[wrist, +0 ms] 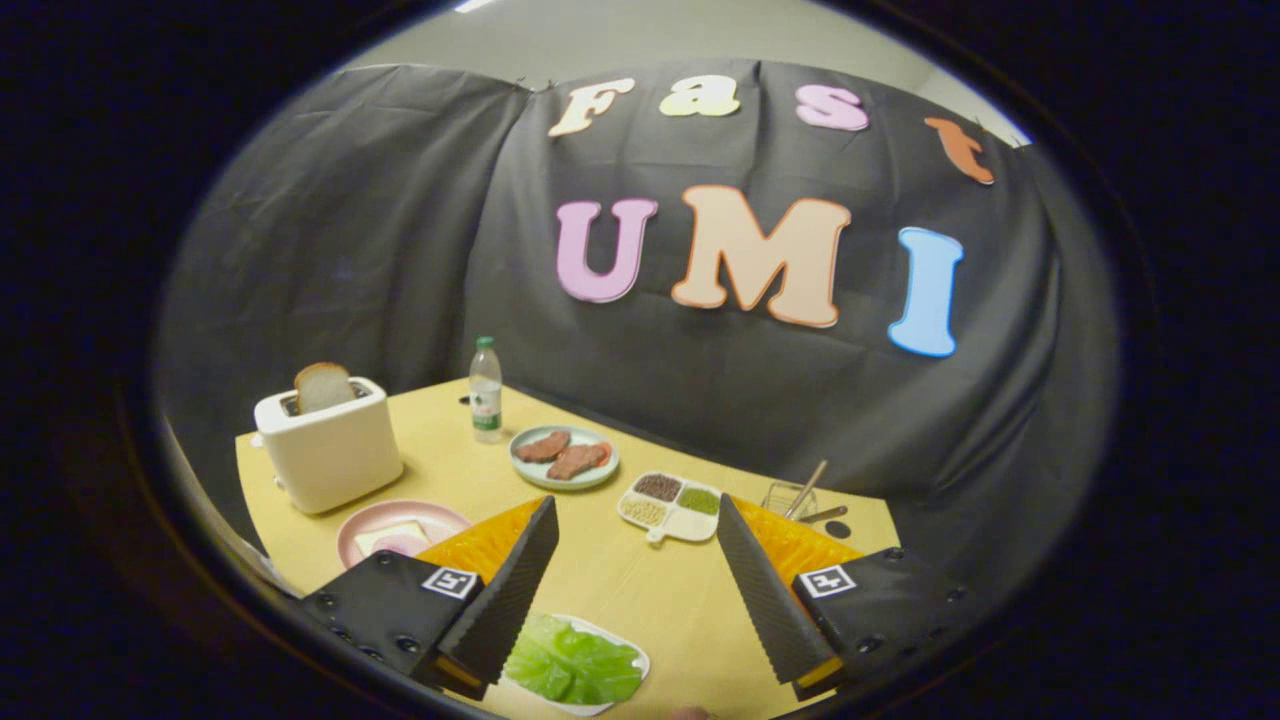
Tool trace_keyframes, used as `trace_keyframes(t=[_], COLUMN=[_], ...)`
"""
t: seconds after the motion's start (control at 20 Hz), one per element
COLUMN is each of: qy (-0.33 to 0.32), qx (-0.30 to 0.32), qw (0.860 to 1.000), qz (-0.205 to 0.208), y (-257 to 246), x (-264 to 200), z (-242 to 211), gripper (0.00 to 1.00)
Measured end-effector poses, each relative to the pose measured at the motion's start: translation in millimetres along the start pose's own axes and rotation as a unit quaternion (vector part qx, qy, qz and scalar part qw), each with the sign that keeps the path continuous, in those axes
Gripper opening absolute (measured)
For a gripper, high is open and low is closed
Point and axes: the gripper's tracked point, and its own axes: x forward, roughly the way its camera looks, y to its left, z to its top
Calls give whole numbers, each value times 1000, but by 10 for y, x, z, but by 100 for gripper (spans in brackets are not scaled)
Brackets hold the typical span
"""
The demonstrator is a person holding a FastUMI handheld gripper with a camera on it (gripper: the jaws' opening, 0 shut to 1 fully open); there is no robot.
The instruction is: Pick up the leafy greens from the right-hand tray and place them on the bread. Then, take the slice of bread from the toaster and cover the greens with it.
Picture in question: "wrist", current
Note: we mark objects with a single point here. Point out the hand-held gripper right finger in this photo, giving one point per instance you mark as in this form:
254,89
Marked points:
765,600

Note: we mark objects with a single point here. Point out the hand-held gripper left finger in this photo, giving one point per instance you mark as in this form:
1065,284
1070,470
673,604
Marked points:
505,600

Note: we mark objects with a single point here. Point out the green lettuce leaf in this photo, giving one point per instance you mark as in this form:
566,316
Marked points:
570,662

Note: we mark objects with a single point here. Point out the small black round cap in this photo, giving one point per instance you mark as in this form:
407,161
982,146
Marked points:
838,529

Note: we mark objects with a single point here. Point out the clear glass holder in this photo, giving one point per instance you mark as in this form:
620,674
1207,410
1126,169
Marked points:
776,497

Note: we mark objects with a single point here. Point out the white bread slice with ham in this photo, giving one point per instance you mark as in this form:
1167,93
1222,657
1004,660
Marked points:
395,538

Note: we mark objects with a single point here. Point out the white plate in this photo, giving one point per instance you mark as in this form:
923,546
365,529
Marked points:
625,640

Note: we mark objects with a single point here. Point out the pale green round plate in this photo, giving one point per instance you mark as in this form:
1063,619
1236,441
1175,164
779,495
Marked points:
540,472

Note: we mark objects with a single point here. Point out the white divided tray of beans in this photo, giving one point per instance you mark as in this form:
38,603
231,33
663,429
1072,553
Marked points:
668,505

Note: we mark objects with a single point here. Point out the pink round plate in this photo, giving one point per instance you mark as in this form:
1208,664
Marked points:
372,520

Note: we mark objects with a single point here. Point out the brown meat slice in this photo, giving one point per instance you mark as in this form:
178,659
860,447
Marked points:
543,446
578,460

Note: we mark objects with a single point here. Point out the clear plastic water bottle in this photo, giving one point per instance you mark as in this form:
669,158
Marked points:
486,395

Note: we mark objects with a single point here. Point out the white toaster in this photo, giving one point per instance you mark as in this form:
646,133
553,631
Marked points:
330,455

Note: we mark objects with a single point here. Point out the bread slice with brown crust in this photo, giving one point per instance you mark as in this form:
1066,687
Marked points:
322,387

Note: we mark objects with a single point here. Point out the black backdrop cloth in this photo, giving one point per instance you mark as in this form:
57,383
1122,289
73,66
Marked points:
400,250

